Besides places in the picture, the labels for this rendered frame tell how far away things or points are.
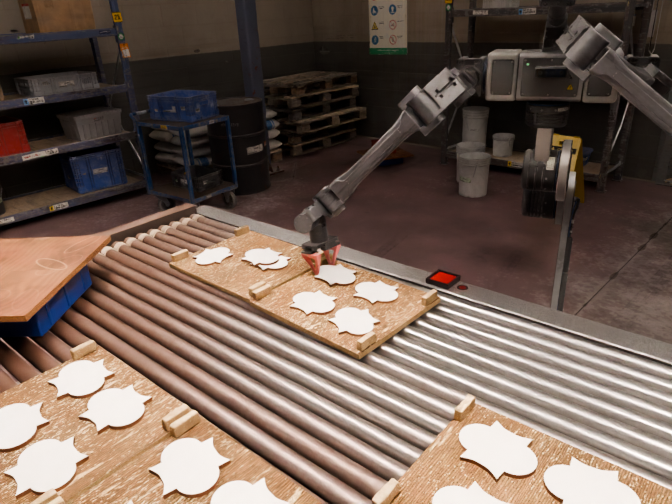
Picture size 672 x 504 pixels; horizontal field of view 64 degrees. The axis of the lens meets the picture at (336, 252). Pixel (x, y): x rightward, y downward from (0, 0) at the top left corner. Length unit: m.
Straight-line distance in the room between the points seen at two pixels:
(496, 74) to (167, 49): 5.29
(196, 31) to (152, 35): 0.57
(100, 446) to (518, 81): 1.56
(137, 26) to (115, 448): 5.81
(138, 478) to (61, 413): 0.29
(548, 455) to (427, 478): 0.23
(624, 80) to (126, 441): 1.29
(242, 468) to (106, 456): 0.27
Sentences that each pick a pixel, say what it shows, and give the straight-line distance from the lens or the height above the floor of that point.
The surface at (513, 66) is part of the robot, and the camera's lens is 1.91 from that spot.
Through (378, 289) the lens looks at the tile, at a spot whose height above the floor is 0.94.
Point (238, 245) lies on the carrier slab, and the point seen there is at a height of 0.94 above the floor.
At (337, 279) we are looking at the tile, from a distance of 1.60.
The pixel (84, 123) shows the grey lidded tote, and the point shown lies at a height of 0.80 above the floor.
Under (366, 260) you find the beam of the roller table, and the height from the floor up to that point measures 0.91.
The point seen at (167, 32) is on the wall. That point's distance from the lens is 6.82.
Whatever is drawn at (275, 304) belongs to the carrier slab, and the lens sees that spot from 1.52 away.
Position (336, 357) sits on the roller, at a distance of 1.31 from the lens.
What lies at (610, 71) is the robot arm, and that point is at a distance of 1.40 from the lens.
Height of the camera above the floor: 1.68
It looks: 24 degrees down
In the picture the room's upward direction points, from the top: 3 degrees counter-clockwise
